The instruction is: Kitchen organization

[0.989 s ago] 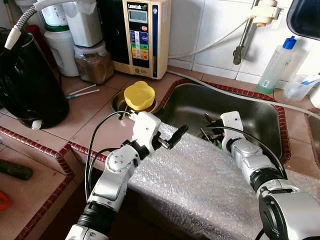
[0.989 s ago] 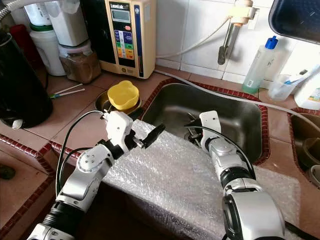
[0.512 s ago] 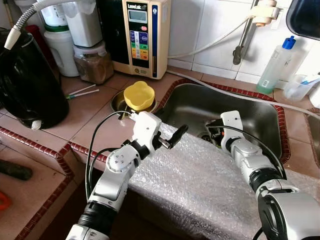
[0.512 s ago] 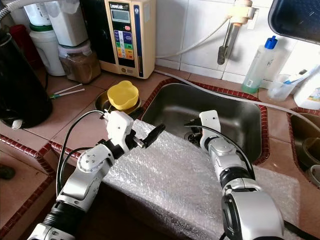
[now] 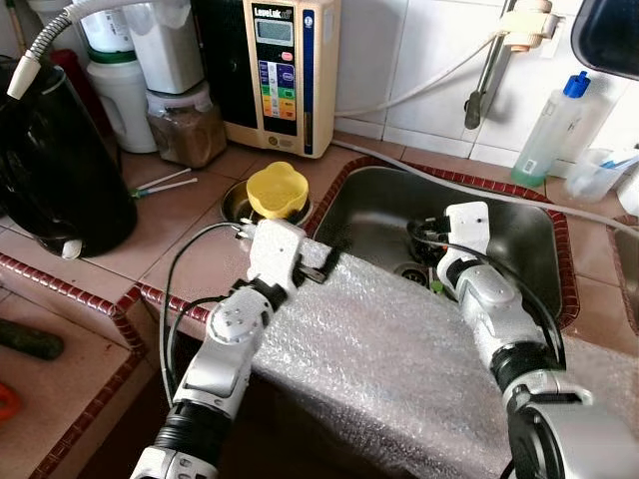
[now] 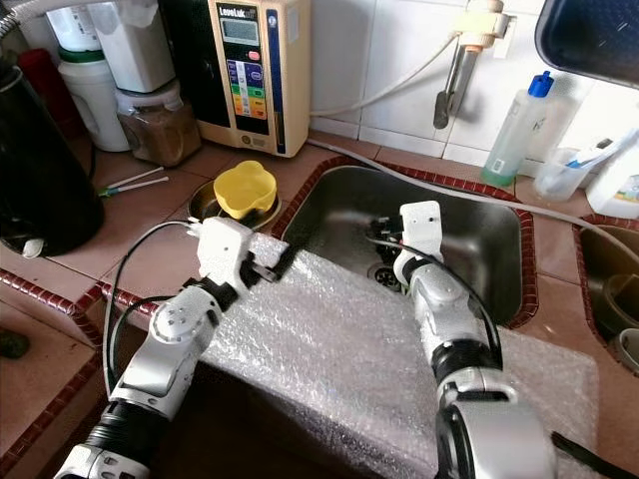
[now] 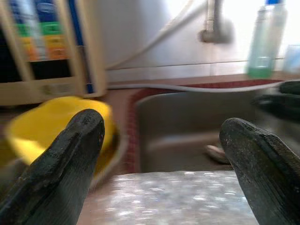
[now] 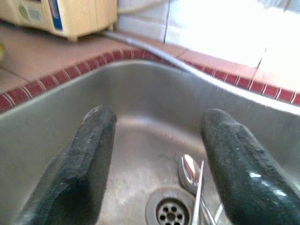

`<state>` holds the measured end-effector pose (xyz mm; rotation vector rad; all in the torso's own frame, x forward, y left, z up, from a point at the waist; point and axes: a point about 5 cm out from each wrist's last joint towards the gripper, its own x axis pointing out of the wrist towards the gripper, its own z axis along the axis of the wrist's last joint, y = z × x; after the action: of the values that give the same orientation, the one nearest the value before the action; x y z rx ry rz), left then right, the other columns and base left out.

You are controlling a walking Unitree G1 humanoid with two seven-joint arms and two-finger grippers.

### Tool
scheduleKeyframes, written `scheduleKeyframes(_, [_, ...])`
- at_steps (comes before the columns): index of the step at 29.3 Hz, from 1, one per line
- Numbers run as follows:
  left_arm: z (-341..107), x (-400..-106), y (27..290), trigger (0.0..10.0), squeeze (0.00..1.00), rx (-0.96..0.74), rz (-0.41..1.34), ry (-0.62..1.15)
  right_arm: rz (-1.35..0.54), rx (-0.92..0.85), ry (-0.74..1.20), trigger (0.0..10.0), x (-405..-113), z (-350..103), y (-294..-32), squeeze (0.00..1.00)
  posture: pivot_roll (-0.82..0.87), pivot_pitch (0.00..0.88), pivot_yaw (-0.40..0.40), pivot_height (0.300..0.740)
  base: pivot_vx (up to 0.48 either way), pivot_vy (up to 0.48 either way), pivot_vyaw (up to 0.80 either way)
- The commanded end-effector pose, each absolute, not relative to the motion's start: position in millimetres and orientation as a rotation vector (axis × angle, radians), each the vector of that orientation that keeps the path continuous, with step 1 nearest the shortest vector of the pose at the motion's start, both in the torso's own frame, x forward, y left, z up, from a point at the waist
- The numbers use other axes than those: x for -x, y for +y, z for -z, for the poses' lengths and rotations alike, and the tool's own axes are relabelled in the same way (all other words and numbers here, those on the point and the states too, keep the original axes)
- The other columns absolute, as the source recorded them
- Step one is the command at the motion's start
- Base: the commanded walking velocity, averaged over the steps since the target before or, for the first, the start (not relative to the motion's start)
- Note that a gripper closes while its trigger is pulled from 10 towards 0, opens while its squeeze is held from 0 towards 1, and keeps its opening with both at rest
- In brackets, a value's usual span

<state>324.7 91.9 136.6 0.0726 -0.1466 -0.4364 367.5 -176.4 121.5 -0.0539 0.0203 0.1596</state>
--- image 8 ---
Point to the round steel sink drain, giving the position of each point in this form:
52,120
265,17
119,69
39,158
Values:
171,211

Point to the beige water ionizer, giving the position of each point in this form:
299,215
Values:
77,18

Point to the large steel sink basin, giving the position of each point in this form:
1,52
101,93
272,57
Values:
152,98

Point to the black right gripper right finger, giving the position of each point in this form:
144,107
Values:
246,182

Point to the shiny steel spoon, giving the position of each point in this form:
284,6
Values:
189,171

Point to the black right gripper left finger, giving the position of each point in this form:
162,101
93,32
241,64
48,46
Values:
75,178

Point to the thin silver metal stick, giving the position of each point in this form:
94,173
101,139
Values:
198,194

